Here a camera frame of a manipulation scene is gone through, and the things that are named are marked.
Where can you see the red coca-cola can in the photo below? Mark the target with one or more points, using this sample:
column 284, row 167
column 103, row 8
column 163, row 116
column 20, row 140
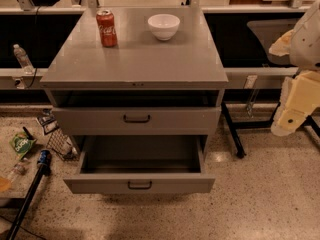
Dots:
column 106, row 26

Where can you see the grey metal drawer cabinet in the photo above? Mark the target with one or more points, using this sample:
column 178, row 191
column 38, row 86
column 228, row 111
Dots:
column 140, row 71

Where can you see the clear plastic water bottle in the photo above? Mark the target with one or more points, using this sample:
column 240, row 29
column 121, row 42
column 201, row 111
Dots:
column 23, row 59

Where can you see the orange object on floor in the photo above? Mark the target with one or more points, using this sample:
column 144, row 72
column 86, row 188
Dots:
column 5, row 184

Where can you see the crushed plastic bottle on floor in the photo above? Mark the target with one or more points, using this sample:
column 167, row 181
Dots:
column 19, row 169

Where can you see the white ceramic bowl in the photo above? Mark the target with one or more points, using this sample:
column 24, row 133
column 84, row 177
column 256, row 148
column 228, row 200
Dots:
column 163, row 26

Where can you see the black pole with blue joint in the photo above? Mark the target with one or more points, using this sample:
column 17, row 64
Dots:
column 43, row 165

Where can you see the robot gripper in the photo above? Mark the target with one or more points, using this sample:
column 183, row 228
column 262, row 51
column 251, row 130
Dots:
column 307, row 41

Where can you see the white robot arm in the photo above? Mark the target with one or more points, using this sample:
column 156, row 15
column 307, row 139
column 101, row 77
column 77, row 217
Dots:
column 302, row 43

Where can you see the green snack bag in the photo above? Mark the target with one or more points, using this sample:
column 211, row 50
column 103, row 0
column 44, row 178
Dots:
column 22, row 144

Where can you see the black printed packet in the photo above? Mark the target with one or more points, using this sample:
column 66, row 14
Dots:
column 47, row 121

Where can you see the grey drawer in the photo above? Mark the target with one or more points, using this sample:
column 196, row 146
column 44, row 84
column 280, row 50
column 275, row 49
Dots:
column 141, row 165
column 137, row 121

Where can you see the grey chair with black stand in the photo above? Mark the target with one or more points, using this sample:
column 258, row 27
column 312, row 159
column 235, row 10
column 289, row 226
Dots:
column 266, row 42

